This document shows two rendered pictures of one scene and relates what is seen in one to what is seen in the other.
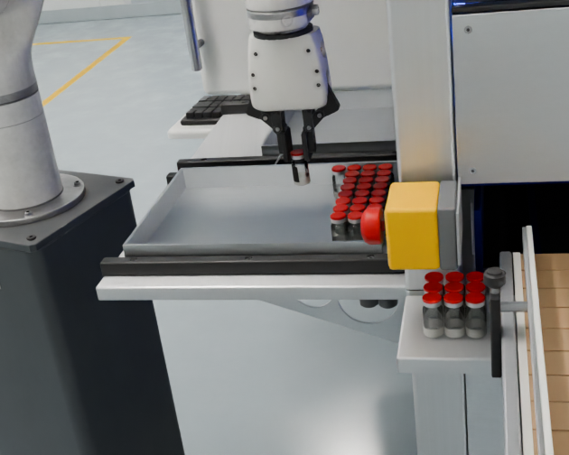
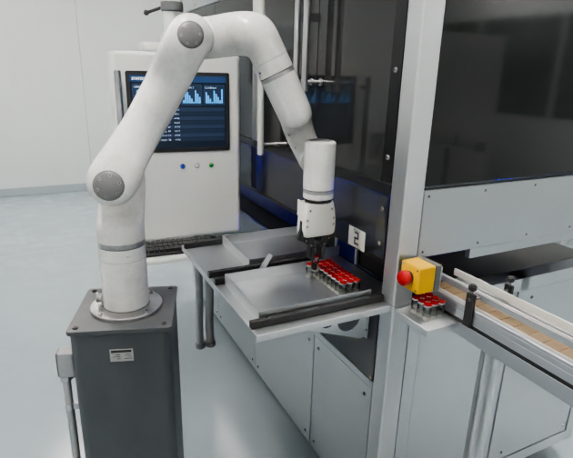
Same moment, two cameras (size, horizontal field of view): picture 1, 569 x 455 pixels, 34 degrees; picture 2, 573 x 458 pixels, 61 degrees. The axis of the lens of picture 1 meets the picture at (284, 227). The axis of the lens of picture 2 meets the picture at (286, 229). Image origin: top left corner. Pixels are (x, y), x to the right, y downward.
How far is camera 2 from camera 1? 0.91 m
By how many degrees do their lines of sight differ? 39
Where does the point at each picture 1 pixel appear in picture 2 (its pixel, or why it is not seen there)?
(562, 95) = (451, 220)
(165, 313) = (53, 385)
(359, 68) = (215, 223)
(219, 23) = not seen: hidden behind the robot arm
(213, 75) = not seen: hidden behind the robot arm
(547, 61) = (449, 207)
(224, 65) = not seen: hidden behind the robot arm
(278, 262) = (335, 305)
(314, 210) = (306, 284)
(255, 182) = (261, 276)
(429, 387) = (395, 350)
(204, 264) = (303, 313)
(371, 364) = (201, 380)
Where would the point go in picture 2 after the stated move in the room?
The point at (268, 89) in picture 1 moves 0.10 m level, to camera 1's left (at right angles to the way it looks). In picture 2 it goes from (313, 227) to (286, 233)
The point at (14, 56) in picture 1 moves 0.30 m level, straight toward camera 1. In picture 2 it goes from (141, 219) to (229, 243)
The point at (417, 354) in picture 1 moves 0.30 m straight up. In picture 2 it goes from (432, 327) to (447, 214)
